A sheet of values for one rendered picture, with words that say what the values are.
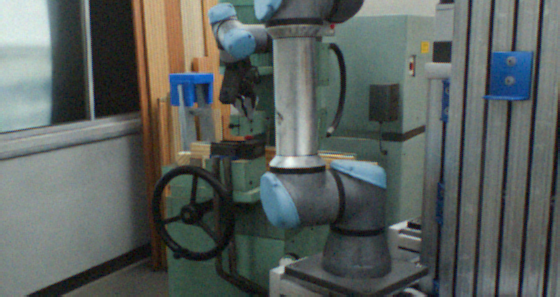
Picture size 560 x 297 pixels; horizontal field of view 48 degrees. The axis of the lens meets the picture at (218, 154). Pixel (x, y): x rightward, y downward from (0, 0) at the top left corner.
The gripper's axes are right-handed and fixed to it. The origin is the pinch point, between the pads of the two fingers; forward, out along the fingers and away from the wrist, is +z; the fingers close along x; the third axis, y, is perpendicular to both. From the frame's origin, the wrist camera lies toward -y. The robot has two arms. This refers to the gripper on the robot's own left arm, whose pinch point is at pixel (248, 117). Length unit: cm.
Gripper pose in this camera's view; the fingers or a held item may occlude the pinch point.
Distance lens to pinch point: 186.3
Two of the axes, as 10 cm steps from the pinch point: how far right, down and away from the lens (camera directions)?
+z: 2.7, 7.7, 5.8
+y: 4.4, -6.3, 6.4
